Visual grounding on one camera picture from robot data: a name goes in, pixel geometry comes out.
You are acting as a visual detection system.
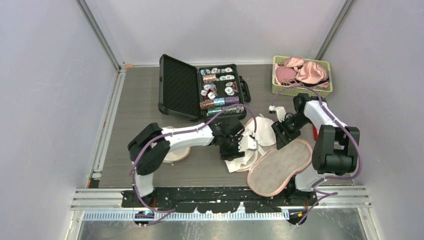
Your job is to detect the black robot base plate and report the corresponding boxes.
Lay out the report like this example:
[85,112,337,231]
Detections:
[142,186,317,214]

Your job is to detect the white bra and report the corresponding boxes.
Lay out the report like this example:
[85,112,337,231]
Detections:
[225,114,276,173]

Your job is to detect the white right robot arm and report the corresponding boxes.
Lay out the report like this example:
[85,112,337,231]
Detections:
[271,93,363,205]

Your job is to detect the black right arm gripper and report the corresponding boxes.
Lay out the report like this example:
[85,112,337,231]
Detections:
[271,113,311,150]

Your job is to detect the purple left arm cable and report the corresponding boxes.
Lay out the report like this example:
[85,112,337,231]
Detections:
[129,104,258,226]

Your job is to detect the green plastic basket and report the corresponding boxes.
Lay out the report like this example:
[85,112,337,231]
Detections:
[271,55,333,97]

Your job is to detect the aluminium frame rail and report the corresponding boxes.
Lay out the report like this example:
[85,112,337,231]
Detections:
[75,0,121,72]

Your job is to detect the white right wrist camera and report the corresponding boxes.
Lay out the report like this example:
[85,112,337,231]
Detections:
[268,105,287,122]

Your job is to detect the pink bras in basket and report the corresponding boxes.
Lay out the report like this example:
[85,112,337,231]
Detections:
[274,56,330,89]

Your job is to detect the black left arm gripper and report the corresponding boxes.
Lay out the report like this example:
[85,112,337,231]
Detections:
[219,134,245,160]

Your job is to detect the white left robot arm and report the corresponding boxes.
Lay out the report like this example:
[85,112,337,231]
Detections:
[127,116,245,207]

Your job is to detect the floral mesh laundry bag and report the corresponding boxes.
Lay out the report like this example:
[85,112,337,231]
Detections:
[235,115,314,198]

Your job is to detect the black poker chip case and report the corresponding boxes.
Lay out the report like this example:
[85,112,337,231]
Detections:
[158,54,251,122]

